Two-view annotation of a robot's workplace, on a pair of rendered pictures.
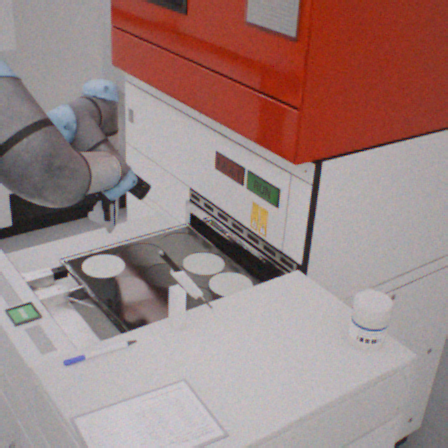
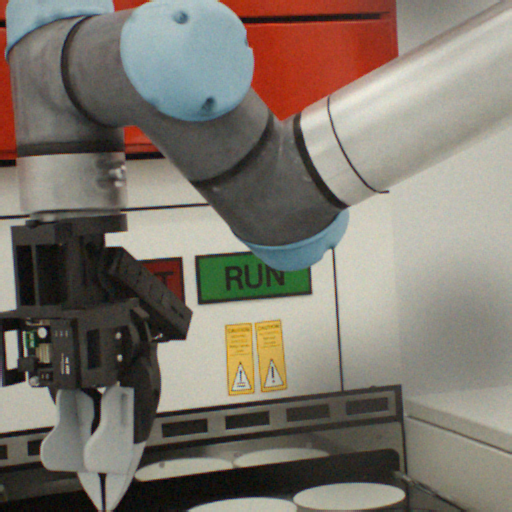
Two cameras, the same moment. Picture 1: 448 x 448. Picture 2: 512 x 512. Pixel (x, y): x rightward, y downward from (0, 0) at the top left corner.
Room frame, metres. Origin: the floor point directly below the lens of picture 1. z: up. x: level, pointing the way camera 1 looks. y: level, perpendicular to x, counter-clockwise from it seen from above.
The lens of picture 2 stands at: (0.93, 1.12, 1.19)
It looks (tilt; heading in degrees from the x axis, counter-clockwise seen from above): 3 degrees down; 290
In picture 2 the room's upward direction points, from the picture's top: 4 degrees counter-clockwise
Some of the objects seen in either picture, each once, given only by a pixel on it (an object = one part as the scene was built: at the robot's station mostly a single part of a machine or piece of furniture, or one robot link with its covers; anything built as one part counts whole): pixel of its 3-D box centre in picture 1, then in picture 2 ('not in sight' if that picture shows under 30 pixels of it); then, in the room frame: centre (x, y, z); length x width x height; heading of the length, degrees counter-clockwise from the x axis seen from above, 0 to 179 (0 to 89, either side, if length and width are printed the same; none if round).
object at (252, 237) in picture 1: (238, 227); (184, 427); (1.43, -0.05, 0.96); 0.44 x 0.01 x 0.02; 37
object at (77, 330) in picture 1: (64, 326); not in sight; (1.12, 0.32, 0.87); 0.36 x 0.08 x 0.03; 37
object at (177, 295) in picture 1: (184, 294); not in sight; (1.03, 0.06, 1.03); 0.06 x 0.04 x 0.13; 127
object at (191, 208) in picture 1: (234, 250); (189, 496); (1.43, -0.04, 0.89); 0.44 x 0.02 x 0.10; 37
